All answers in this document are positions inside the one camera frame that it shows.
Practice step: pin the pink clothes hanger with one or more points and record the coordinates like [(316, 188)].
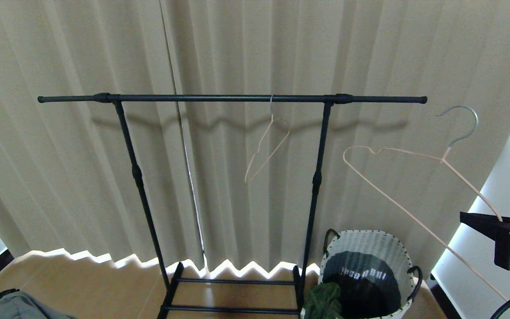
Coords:
[(271, 106), (446, 154)]

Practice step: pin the pale grey shorts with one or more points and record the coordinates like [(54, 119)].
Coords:
[(20, 310)]

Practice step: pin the white laundry basket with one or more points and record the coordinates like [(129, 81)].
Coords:
[(361, 241)]

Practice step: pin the black clothes rack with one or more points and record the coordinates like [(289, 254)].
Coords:
[(215, 98)]

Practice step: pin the green garment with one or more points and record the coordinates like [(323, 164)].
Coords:
[(323, 301)]

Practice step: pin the beige curtain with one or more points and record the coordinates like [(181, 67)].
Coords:
[(60, 53)]

